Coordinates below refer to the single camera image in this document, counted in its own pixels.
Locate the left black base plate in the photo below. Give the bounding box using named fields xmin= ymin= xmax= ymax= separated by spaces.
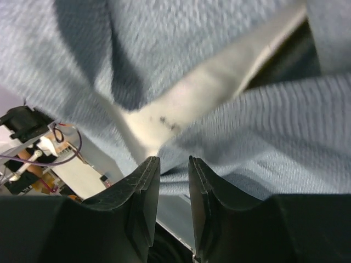
xmin=1 ymin=106 xmax=54 ymax=143

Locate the grey-blue pillowcase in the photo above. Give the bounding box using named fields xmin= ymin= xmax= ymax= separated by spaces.
xmin=1 ymin=1 xmax=350 ymax=199

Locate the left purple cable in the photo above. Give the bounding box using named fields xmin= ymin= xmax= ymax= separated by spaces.
xmin=0 ymin=123 xmax=84 ymax=168

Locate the aluminium front rail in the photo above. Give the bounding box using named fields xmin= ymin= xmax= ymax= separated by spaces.
xmin=156 ymin=195 xmax=196 ymax=255

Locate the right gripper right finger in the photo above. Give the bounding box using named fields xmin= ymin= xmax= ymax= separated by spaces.
xmin=189 ymin=157 xmax=350 ymax=262

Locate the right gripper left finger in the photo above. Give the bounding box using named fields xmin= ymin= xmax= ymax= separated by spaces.
xmin=1 ymin=157 xmax=160 ymax=262

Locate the white pillow yellow trim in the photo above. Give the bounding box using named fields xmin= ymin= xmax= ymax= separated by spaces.
xmin=121 ymin=1 xmax=306 ymax=162

